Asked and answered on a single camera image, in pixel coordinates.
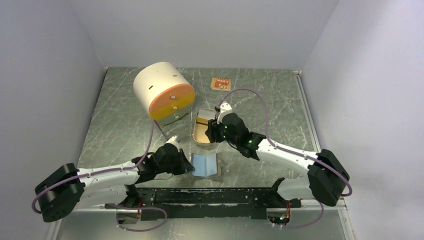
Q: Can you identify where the gold oval tray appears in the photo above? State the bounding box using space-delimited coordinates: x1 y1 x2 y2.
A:
192 112 211 146

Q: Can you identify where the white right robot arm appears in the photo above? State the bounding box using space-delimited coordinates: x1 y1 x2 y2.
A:
205 113 350 207

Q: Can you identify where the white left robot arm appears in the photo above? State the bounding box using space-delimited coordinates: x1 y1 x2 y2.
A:
31 143 195 223

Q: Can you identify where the cream cylindrical drawer box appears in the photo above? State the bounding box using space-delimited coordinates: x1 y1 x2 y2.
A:
133 61 195 126

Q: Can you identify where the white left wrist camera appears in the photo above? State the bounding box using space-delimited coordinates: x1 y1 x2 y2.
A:
166 135 181 148

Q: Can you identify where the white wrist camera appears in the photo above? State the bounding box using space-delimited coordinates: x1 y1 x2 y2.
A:
166 135 181 148
215 101 233 115

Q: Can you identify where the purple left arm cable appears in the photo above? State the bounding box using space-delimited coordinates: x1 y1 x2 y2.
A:
31 119 170 214

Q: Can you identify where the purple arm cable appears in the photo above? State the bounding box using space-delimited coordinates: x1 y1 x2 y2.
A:
31 119 170 214
216 88 353 197

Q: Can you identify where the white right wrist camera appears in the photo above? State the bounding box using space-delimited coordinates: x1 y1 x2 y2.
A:
215 101 233 115

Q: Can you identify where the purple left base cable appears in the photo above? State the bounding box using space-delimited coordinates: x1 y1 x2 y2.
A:
115 205 169 233

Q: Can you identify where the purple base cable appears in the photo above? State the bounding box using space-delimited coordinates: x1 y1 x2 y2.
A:
269 198 325 230
115 205 169 233

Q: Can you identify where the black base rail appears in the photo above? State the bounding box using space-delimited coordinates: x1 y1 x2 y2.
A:
119 187 302 220

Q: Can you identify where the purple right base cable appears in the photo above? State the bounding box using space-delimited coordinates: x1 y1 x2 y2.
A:
269 198 325 230

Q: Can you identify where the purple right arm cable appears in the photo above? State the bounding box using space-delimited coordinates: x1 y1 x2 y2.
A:
216 88 353 197

